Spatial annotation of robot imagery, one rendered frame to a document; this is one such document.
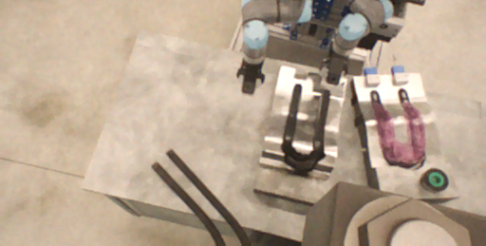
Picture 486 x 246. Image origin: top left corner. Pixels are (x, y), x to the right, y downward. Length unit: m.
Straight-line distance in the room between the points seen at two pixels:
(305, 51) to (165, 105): 1.08
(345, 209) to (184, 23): 2.54
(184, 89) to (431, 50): 1.76
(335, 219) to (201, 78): 1.43
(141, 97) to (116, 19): 1.25
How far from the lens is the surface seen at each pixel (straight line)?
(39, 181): 2.71
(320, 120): 1.71
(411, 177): 1.70
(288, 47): 2.60
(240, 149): 1.72
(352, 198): 0.47
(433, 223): 0.44
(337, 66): 1.60
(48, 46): 3.03
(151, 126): 1.78
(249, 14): 1.41
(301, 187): 1.64
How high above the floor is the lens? 2.45
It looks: 69 degrees down
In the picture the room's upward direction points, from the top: 3 degrees clockwise
